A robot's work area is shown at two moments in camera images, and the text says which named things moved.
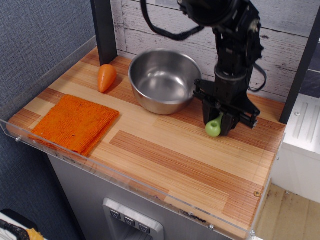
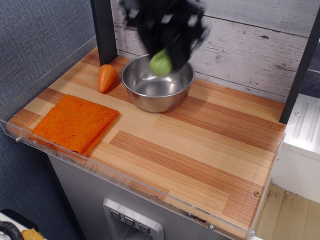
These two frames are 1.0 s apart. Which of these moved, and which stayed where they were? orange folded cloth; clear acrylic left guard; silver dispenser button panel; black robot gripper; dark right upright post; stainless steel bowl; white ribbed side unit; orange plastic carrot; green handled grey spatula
Moved: black robot gripper; stainless steel bowl; green handled grey spatula
Stayed: clear acrylic left guard; silver dispenser button panel; orange plastic carrot; orange folded cloth; dark right upright post; white ribbed side unit
